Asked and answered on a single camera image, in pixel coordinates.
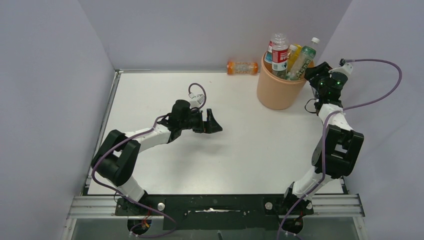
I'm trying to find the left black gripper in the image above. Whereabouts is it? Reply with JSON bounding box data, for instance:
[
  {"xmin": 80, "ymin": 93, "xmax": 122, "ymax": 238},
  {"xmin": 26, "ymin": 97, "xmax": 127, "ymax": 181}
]
[{"xmin": 180, "ymin": 108, "xmax": 222, "ymax": 134}]

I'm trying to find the red green label bottle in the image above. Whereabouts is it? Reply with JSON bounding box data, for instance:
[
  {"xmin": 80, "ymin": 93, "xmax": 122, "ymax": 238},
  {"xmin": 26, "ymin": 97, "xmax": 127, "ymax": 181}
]
[{"xmin": 271, "ymin": 33, "xmax": 289, "ymax": 79}]

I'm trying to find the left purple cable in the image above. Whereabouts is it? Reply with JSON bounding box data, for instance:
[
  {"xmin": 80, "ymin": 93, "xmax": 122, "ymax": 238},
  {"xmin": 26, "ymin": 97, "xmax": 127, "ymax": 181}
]
[{"xmin": 91, "ymin": 82, "xmax": 207, "ymax": 239}]

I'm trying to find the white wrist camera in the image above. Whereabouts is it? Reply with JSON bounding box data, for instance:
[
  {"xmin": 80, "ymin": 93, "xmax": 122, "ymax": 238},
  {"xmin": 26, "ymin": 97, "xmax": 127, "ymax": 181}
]
[
  {"xmin": 328, "ymin": 58, "xmax": 353, "ymax": 77},
  {"xmin": 188, "ymin": 93, "xmax": 205, "ymax": 109}
]

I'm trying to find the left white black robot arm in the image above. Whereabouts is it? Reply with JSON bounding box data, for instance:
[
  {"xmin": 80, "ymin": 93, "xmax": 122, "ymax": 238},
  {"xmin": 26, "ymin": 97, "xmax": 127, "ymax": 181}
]
[{"xmin": 91, "ymin": 99, "xmax": 223, "ymax": 215}]

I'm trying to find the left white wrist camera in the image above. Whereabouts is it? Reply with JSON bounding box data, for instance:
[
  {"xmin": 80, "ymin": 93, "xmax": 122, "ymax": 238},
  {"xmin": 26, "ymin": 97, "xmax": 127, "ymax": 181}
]
[{"xmin": 188, "ymin": 93, "xmax": 205, "ymax": 109}]

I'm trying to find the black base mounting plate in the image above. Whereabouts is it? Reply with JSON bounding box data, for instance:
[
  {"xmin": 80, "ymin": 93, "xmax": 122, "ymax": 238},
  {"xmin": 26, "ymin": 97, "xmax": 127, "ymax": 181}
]
[{"xmin": 114, "ymin": 194, "xmax": 314, "ymax": 236}]

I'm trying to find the aluminium frame rail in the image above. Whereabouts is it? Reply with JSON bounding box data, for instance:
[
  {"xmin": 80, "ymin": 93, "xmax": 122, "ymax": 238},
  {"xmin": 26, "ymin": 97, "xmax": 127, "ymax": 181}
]
[{"xmin": 67, "ymin": 194, "xmax": 365, "ymax": 219}]

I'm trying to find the orange plastic bin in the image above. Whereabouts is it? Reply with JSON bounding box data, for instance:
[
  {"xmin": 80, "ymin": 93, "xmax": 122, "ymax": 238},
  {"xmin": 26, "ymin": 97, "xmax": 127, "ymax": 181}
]
[{"xmin": 256, "ymin": 53, "xmax": 313, "ymax": 111}]

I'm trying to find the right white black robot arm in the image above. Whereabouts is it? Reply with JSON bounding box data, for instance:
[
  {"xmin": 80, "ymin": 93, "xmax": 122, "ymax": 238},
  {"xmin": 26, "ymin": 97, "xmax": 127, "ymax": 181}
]
[{"xmin": 281, "ymin": 61, "xmax": 365, "ymax": 214}]

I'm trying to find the orange drink bottle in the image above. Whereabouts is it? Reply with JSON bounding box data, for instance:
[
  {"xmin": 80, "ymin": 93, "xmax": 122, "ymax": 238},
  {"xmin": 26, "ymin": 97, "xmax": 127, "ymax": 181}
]
[{"xmin": 227, "ymin": 61, "xmax": 259, "ymax": 75}]

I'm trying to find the green label clear bottle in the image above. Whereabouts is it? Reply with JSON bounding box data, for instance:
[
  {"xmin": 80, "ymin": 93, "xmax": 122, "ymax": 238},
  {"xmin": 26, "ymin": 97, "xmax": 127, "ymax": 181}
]
[{"xmin": 286, "ymin": 37, "xmax": 321, "ymax": 81}]

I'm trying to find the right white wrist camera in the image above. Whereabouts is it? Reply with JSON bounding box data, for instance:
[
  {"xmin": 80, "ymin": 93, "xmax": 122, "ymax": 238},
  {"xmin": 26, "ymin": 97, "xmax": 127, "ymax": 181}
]
[{"xmin": 328, "ymin": 58, "xmax": 353, "ymax": 77}]

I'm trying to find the red white label bottle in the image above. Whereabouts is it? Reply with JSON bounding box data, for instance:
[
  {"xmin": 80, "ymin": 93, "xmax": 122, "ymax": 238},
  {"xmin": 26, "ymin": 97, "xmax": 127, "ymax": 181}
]
[{"xmin": 263, "ymin": 40, "xmax": 273, "ymax": 72}]

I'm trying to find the yellow juice bottle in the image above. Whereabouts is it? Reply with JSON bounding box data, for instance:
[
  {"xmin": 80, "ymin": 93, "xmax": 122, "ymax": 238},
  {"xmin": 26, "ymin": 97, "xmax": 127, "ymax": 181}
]
[{"xmin": 287, "ymin": 44, "xmax": 302, "ymax": 73}]

